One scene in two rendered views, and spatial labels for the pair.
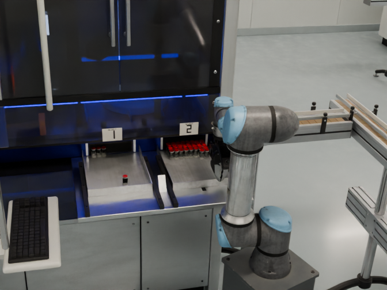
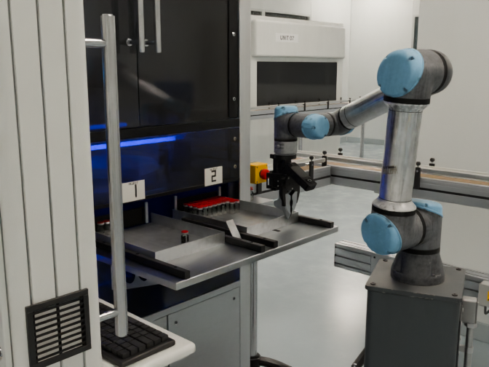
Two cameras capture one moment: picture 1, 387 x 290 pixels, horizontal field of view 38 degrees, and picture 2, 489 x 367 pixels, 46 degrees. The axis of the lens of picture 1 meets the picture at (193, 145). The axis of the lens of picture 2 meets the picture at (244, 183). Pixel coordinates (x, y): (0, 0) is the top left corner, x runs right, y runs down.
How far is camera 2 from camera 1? 136 cm
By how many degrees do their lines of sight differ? 35
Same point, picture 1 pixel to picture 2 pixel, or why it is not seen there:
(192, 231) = (222, 324)
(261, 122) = (434, 60)
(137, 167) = (172, 231)
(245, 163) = (417, 121)
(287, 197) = not seen: hidden behind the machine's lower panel
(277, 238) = (438, 226)
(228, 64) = (245, 89)
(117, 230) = not seen: hidden behind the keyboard
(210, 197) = (294, 233)
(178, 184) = (252, 229)
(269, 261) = (431, 261)
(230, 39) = (245, 57)
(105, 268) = not seen: outside the picture
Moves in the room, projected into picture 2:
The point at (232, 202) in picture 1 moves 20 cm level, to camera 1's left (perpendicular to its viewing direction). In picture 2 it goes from (400, 182) to (342, 191)
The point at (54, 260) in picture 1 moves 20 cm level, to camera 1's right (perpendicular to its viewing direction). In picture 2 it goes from (185, 344) to (262, 322)
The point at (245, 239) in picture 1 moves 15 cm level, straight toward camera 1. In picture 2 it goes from (414, 232) to (456, 247)
